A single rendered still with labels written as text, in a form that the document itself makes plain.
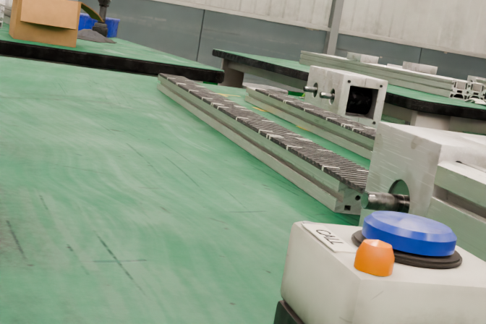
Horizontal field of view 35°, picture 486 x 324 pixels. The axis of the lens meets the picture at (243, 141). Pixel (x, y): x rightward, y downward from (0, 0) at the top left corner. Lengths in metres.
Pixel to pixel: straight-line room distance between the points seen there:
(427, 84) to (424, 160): 3.30
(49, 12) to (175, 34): 9.35
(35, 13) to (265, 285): 2.20
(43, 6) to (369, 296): 2.37
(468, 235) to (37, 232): 0.26
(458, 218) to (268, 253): 0.13
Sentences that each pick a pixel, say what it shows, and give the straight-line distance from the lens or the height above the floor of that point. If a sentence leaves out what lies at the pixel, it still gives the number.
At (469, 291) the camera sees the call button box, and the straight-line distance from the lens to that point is 0.32.
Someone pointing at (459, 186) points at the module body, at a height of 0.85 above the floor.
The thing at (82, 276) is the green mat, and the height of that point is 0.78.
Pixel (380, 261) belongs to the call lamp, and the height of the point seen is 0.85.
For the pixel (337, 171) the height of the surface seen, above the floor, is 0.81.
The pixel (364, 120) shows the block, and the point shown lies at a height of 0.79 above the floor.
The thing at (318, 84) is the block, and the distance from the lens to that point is 1.61.
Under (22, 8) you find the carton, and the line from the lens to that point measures 2.61.
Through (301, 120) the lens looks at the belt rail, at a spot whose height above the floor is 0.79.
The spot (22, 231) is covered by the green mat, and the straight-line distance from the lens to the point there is 0.50.
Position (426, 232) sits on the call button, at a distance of 0.33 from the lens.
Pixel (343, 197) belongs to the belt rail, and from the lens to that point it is 0.69.
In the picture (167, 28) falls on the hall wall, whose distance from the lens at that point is 11.88.
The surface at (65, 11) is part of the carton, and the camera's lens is 2.63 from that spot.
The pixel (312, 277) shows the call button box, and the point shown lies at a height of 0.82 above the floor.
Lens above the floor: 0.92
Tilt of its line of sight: 8 degrees down
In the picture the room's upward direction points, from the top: 9 degrees clockwise
